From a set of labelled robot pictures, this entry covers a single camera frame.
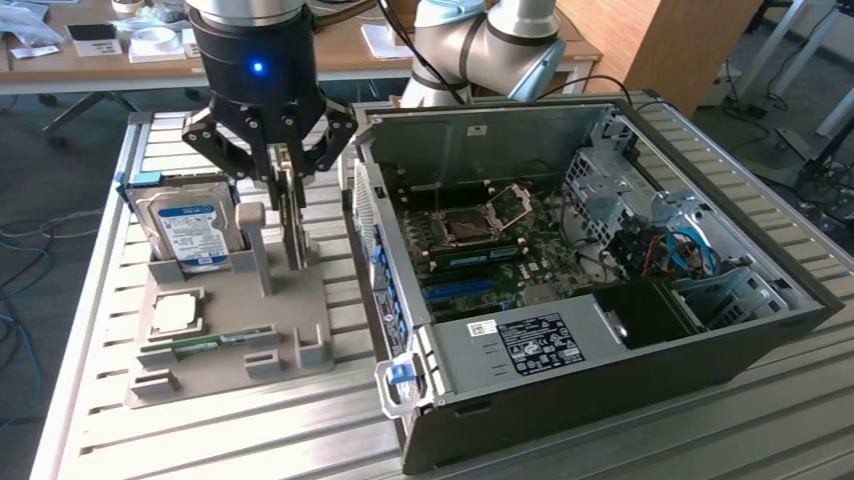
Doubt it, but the flat white box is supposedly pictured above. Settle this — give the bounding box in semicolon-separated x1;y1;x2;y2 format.
128;39;187;64

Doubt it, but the white paper stack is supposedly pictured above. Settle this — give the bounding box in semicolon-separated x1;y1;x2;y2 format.
360;22;415;61

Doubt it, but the grey parts rack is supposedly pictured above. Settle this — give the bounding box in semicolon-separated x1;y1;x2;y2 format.
124;202;335;410

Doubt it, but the white tape roll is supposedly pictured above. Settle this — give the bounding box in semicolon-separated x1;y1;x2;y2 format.
132;27;181;51

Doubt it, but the blue wire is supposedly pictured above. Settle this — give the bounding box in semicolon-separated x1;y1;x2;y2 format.
666;227;723;279

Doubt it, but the red wire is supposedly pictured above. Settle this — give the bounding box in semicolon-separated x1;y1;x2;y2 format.
638;232;672;279

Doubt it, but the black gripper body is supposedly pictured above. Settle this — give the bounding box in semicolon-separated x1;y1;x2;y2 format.
188;10;329;147

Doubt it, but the wooden desk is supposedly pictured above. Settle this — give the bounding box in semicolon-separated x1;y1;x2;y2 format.
0;0;602;96

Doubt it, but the white floor cable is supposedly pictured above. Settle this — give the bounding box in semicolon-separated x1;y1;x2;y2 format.
0;209;101;239

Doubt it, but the blue expansion slot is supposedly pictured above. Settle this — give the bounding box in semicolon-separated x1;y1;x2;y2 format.
424;279;500;302

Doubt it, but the silver CPU chip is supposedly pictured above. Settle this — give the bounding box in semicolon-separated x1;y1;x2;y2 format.
151;293;201;335

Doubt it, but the silver perforated drive cage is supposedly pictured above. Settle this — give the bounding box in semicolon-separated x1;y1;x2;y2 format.
563;147;708;241

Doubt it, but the grey disk bay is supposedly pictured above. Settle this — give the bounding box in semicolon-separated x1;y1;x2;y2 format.
672;267;802;331

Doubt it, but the brown cardboard box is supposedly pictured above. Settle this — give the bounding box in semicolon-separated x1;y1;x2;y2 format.
384;0;416;46

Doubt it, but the blue floor cable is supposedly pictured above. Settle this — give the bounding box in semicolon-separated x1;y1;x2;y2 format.
0;239;55;431

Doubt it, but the white table frame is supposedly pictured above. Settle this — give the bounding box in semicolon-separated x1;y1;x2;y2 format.
730;0;854;139

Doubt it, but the grey power supply unit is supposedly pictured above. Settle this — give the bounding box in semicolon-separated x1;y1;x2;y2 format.
425;293;632;396

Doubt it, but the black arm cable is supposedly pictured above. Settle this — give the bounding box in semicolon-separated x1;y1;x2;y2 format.
563;73;646;111

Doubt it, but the metal socket cover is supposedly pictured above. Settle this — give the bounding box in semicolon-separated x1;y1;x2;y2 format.
483;183;535;231

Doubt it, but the black green graphics card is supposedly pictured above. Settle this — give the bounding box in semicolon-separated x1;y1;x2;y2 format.
276;149;321;272

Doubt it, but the CPU socket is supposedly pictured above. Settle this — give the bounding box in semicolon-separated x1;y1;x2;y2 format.
436;207;499;246

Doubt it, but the clear plastic bag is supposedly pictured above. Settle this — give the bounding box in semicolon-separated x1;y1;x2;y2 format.
0;4;65;46
109;7;192;31

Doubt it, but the hard disk in blue caddy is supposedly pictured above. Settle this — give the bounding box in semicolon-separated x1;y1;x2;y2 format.
116;169;252;274

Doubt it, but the green motherboard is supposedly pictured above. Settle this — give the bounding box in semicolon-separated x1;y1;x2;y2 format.
392;184;602;324

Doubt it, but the black grey PC case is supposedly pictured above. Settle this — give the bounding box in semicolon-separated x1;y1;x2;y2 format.
336;97;846;476

